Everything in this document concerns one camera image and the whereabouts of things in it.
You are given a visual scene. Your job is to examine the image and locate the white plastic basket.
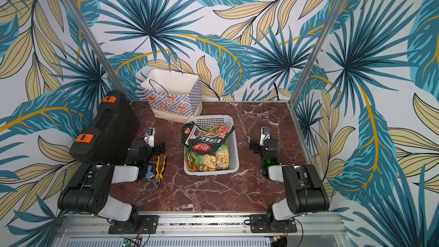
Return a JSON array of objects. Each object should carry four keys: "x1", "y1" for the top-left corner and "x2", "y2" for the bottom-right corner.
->
[{"x1": 181, "y1": 115, "x2": 240, "y2": 176}]

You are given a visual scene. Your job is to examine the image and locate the green yellow snack packet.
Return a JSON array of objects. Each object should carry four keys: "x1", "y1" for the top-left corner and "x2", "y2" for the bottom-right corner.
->
[{"x1": 202, "y1": 144, "x2": 230, "y2": 170}]

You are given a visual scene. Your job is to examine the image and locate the dark packet with label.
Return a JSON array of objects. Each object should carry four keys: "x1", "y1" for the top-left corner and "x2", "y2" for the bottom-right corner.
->
[{"x1": 181, "y1": 122, "x2": 207, "y2": 146}]

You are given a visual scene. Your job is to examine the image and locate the dark green red packet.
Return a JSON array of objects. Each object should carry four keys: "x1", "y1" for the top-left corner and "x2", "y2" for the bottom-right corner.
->
[{"x1": 189, "y1": 123, "x2": 234, "y2": 155}]

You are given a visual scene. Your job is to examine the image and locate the blue checkered paper bag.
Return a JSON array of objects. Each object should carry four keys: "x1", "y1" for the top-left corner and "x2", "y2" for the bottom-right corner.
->
[{"x1": 140, "y1": 69, "x2": 202, "y2": 124}]

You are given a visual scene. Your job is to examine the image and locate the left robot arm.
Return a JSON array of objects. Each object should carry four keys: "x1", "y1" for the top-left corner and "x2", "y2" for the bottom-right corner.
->
[{"x1": 57, "y1": 164, "x2": 159, "y2": 234}]

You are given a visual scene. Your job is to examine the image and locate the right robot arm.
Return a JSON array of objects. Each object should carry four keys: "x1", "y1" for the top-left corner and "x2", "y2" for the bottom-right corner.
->
[{"x1": 248, "y1": 138, "x2": 329, "y2": 233}]

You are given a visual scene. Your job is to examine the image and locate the blue glue gun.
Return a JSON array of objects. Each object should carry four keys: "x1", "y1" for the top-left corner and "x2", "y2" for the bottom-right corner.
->
[{"x1": 145, "y1": 165, "x2": 155, "y2": 180}]

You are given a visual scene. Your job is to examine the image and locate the yellow black pliers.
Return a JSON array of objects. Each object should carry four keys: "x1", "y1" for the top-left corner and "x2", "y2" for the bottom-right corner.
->
[{"x1": 155, "y1": 156, "x2": 167, "y2": 189}]

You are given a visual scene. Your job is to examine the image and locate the green orange packet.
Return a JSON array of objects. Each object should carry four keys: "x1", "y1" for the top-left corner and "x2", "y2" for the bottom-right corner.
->
[{"x1": 184, "y1": 147, "x2": 208, "y2": 172}]

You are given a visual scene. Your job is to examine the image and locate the black tool case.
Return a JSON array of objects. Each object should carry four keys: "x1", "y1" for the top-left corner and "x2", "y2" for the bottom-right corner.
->
[{"x1": 69, "y1": 90, "x2": 139, "y2": 165}]

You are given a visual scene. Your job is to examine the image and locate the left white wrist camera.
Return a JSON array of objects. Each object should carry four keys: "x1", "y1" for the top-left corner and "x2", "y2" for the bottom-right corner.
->
[{"x1": 144, "y1": 128, "x2": 155, "y2": 148}]

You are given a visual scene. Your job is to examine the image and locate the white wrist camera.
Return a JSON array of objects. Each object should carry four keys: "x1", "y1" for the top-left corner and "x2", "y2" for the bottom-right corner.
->
[
  {"x1": 144, "y1": 128, "x2": 155, "y2": 148},
  {"x1": 260, "y1": 127, "x2": 270, "y2": 146}
]

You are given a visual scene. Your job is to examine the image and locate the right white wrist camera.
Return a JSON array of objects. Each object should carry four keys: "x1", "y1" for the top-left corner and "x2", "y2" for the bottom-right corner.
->
[{"x1": 260, "y1": 127, "x2": 270, "y2": 146}]

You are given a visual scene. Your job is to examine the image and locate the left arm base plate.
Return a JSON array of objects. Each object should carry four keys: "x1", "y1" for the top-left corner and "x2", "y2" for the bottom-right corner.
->
[{"x1": 108, "y1": 215, "x2": 159, "y2": 234}]

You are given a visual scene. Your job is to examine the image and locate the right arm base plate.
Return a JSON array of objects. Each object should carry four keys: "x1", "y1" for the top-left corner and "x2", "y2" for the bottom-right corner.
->
[{"x1": 244, "y1": 214, "x2": 297, "y2": 233}]

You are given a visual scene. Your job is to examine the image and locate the aluminium rail frame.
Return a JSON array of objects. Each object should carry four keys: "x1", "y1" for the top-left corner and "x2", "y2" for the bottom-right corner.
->
[{"x1": 51, "y1": 212, "x2": 352, "y2": 247}]

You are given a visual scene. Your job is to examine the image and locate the right metal corner post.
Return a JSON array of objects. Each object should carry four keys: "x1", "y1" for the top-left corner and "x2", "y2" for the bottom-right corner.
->
[{"x1": 289, "y1": 0, "x2": 346, "y2": 109}]

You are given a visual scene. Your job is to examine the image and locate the metal corner post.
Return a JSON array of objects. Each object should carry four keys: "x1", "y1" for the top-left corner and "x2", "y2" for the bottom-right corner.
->
[
  {"x1": 289, "y1": 0, "x2": 346, "y2": 109},
  {"x1": 61, "y1": 0, "x2": 131, "y2": 103}
]

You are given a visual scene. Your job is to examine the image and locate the left metal corner post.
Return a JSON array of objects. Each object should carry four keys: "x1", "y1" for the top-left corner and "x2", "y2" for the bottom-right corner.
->
[{"x1": 61, "y1": 0, "x2": 131, "y2": 103}]

